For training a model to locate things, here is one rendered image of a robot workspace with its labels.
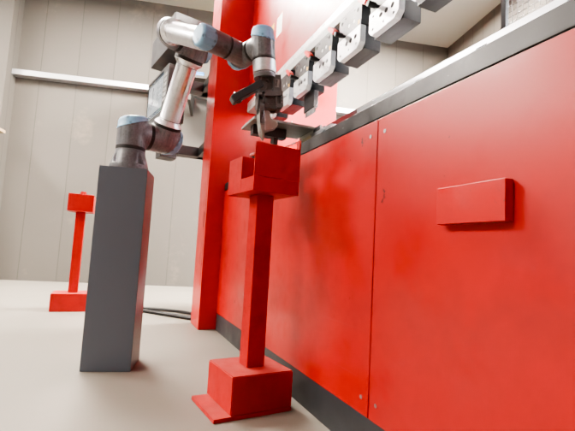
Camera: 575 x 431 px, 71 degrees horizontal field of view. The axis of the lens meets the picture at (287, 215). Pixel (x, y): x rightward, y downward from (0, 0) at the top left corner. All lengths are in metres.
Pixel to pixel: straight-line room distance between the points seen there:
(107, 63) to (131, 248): 4.14
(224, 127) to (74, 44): 3.49
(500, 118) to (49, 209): 4.99
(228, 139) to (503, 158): 1.99
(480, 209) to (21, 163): 5.18
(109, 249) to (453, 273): 1.26
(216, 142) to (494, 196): 2.00
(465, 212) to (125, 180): 1.28
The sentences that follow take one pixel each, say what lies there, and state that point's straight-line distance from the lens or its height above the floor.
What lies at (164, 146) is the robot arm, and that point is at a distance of 1.83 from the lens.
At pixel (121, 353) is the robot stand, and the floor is 0.07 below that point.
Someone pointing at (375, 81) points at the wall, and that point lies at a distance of 5.87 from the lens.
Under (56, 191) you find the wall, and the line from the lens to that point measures 5.35.
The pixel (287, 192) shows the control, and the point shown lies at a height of 0.67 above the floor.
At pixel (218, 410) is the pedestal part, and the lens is 1.32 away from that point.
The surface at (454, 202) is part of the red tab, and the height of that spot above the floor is 0.59.
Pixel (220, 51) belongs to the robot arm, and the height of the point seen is 1.11.
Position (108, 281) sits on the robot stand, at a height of 0.33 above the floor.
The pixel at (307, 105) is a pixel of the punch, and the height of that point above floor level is 1.12.
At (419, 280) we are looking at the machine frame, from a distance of 0.89.
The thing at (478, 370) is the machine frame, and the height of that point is 0.30.
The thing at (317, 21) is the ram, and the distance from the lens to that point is 1.86.
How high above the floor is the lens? 0.48
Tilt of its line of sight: 5 degrees up
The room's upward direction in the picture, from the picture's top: 3 degrees clockwise
